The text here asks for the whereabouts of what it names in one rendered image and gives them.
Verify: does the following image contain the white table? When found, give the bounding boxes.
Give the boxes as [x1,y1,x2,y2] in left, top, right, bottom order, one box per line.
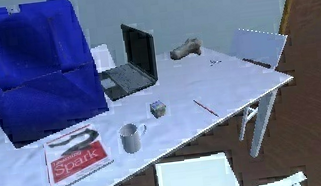
[0,36,307,186]

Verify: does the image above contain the white mug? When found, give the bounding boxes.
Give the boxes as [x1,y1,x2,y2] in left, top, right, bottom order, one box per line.
[118,121,150,156]

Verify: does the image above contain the white and red book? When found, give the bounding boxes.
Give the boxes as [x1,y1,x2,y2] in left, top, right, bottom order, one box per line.
[41,121,118,186]

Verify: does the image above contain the grey stone statue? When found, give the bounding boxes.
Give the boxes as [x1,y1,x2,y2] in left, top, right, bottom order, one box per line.
[168,36,205,62]

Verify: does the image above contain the black laptop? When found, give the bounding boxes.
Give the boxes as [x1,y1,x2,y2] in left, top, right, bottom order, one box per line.
[94,19,162,104]

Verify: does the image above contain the small grey keys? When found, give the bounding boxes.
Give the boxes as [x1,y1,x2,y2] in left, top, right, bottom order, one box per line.
[208,58,223,67]

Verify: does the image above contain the small grey cube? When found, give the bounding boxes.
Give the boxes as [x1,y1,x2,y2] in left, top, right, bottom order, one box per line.
[148,98,168,119]

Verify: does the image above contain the red pencil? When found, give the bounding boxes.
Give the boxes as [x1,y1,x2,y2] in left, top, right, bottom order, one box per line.
[193,97,220,120]

